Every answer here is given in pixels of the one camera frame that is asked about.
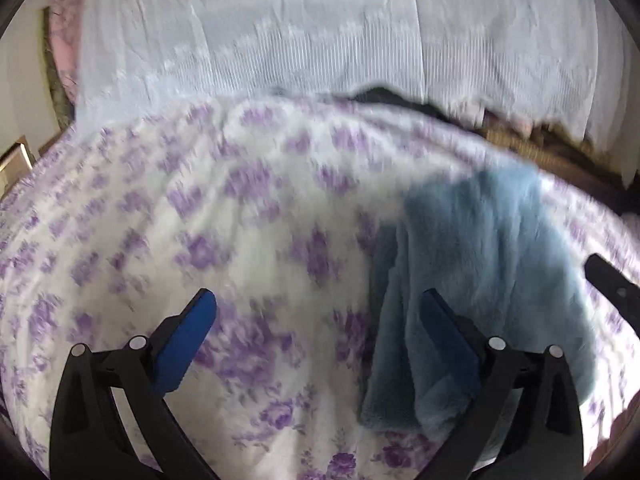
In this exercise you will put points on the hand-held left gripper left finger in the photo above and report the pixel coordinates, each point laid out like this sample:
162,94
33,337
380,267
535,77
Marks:
185,340

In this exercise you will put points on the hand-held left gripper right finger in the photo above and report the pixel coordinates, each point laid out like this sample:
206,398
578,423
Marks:
450,345

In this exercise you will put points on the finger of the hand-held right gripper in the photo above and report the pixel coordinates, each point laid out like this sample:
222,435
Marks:
617,287

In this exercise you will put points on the blue fleece garment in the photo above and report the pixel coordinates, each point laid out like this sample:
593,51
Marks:
490,240

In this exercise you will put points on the purple floral bed sheet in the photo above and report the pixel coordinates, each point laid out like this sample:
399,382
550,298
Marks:
200,210

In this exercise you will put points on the dark wooden furniture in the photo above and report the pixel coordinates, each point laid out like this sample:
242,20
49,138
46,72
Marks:
565,160

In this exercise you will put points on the pink floral cloth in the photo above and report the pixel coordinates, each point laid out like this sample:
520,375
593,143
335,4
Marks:
67,45

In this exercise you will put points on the white lace cloth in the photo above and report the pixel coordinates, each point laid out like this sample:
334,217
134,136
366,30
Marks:
300,25

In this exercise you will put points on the wooden picture frame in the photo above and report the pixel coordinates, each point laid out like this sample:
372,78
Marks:
15,160

